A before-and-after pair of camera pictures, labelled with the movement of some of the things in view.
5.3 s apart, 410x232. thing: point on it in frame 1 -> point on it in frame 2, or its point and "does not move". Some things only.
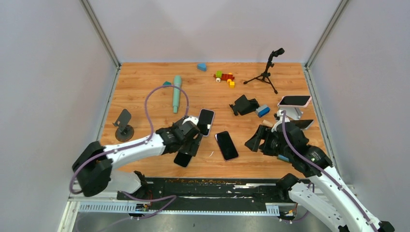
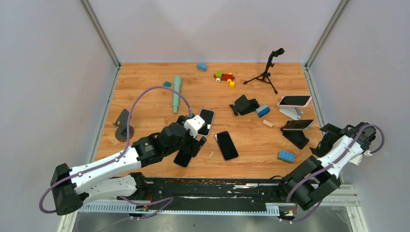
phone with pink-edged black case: x=226 y=146 does not move
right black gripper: x=263 y=133 -> x=322 y=148
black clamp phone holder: x=243 y=106 does not move
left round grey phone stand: x=124 y=132 does not move
